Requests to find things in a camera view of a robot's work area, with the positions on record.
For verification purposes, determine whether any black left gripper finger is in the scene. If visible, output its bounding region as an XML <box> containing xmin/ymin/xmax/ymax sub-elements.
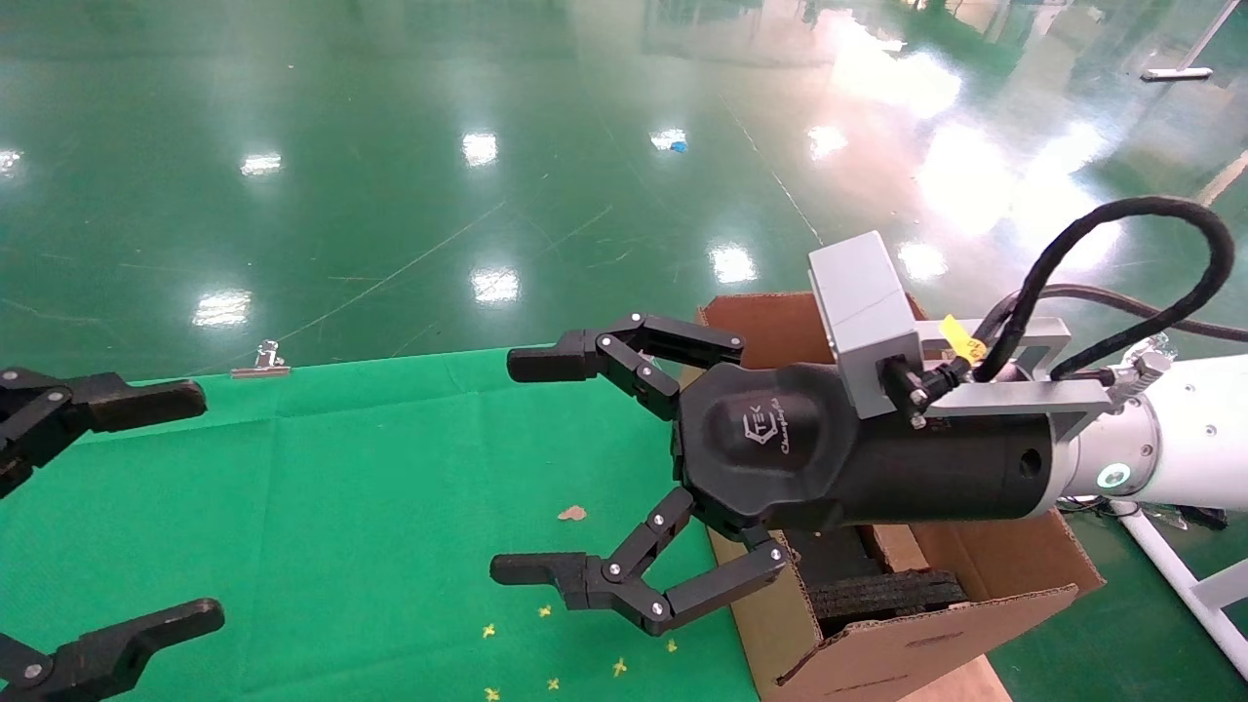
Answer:
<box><xmin>0</xmin><ymin>368</ymin><xmax>208</xmax><ymax>498</ymax></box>
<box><xmin>0</xmin><ymin>599</ymin><xmax>225</xmax><ymax>702</ymax></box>

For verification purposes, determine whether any small brown cardboard box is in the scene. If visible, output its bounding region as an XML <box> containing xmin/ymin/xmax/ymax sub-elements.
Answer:
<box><xmin>863</xmin><ymin>525</ymin><xmax>927</xmax><ymax>574</ymax></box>

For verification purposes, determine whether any silver cable connector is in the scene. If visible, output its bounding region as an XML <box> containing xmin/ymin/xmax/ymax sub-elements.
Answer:
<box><xmin>1107</xmin><ymin>347</ymin><xmax>1171</xmax><ymax>403</ymax></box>

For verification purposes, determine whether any large brown cardboard carton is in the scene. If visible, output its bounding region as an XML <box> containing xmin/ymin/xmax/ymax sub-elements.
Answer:
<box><xmin>697</xmin><ymin>291</ymin><xmax>1105</xmax><ymax>702</ymax></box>

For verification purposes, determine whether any silver metal binder clip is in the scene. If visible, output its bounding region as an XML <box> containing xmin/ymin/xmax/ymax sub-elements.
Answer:
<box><xmin>231</xmin><ymin>339</ymin><xmax>293</xmax><ymax>379</ymax></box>

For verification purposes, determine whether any thin black cable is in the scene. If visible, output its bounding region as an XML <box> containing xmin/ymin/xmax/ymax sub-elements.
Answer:
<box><xmin>1033</xmin><ymin>283</ymin><xmax>1248</xmax><ymax>344</ymax></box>

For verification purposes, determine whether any black foam liner sheet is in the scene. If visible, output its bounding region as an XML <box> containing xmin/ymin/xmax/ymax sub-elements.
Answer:
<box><xmin>785</xmin><ymin>526</ymin><xmax>883</xmax><ymax>588</ymax></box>

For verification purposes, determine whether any thick black braided cable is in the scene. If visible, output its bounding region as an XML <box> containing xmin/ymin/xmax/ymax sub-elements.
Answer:
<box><xmin>972</xmin><ymin>196</ymin><xmax>1235</xmax><ymax>383</ymax></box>

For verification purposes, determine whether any green table cloth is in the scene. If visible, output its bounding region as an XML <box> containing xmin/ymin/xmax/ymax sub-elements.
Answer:
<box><xmin>0</xmin><ymin>346</ymin><xmax>761</xmax><ymax>702</ymax></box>

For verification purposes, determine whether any yellow cable tag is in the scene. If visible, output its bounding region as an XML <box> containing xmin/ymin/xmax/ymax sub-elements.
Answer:
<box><xmin>939</xmin><ymin>314</ymin><xmax>988</xmax><ymax>364</ymax></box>

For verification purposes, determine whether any grey metal camera bracket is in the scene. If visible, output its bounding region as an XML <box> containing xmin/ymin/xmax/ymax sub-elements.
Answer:
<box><xmin>914</xmin><ymin>316</ymin><xmax>1112</xmax><ymax>442</ymax></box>

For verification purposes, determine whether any white metal frame leg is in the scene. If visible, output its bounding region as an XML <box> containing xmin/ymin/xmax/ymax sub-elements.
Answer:
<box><xmin>1116</xmin><ymin>502</ymin><xmax>1248</xmax><ymax>681</ymax></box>

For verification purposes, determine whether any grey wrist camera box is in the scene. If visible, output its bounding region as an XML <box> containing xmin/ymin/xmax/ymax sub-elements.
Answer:
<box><xmin>807</xmin><ymin>230</ymin><xmax>926</xmax><ymax>420</ymax></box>

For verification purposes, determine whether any black ribbed foam block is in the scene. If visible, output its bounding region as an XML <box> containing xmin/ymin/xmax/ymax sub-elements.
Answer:
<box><xmin>809</xmin><ymin>570</ymin><xmax>968</xmax><ymax>640</ymax></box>

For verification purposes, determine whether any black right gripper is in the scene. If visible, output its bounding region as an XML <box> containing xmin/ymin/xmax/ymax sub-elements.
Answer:
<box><xmin>490</xmin><ymin>312</ymin><xmax>1061</xmax><ymax>637</ymax></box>

